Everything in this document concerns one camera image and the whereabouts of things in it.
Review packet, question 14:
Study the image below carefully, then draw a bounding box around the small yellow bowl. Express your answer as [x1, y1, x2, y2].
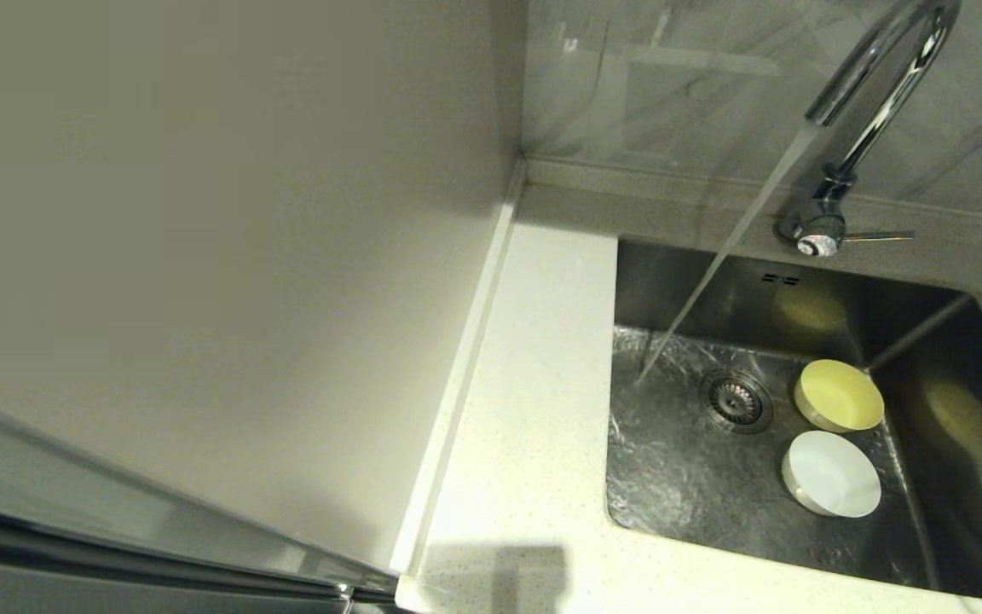
[793, 359, 886, 433]

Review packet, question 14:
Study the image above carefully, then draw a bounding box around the small white bowl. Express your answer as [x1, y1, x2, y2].
[781, 430, 882, 518]

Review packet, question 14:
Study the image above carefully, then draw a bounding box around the stainless steel sink basin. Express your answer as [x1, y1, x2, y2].
[602, 236, 982, 608]

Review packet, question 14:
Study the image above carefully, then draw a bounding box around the round metal drain strainer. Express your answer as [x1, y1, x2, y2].
[699, 368, 775, 435]

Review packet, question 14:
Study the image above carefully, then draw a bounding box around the chrome gooseneck faucet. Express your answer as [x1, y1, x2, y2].
[777, 0, 962, 258]

